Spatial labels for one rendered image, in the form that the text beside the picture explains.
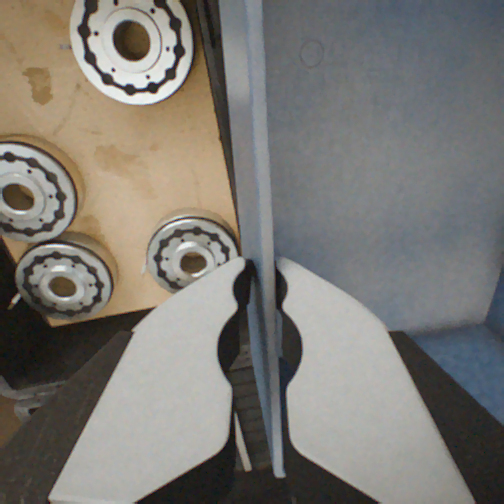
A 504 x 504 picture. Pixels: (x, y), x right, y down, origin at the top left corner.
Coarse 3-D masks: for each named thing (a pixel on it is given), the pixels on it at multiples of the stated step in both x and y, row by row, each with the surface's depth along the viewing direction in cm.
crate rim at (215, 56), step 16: (208, 0) 24; (208, 16) 26; (208, 32) 25; (208, 48) 25; (224, 64) 26; (224, 80) 26; (224, 96) 27; (224, 112) 27; (224, 128) 28; (224, 144) 29; (240, 352) 39; (0, 368) 37; (0, 384) 38; (32, 384) 39; (48, 384) 39
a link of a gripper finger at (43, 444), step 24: (120, 336) 9; (96, 360) 8; (72, 384) 7; (96, 384) 7; (48, 408) 7; (72, 408) 7; (24, 432) 6; (48, 432) 6; (72, 432) 6; (0, 456) 6; (24, 456) 6; (48, 456) 6; (0, 480) 6; (24, 480) 6; (48, 480) 6
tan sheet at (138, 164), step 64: (0, 0) 30; (64, 0) 31; (192, 0) 32; (0, 64) 33; (64, 64) 33; (0, 128) 35; (64, 128) 36; (128, 128) 37; (192, 128) 37; (128, 192) 40; (192, 192) 41; (128, 256) 43; (192, 256) 44; (64, 320) 47
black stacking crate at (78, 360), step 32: (0, 256) 41; (0, 288) 40; (0, 320) 39; (32, 320) 44; (96, 320) 47; (128, 320) 46; (0, 352) 38; (32, 352) 43; (64, 352) 43; (96, 352) 42
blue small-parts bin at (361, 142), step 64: (256, 0) 7; (320, 0) 13; (384, 0) 13; (448, 0) 14; (256, 64) 8; (320, 64) 14; (384, 64) 14; (448, 64) 15; (256, 128) 9; (320, 128) 15; (384, 128) 16; (448, 128) 16; (256, 192) 9; (320, 192) 17; (384, 192) 17; (448, 192) 18; (256, 256) 11; (320, 256) 18; (384, 256) 19; (448, 256) 20; (256, 320) 15; (384, 320) 21; (448, 320) 22
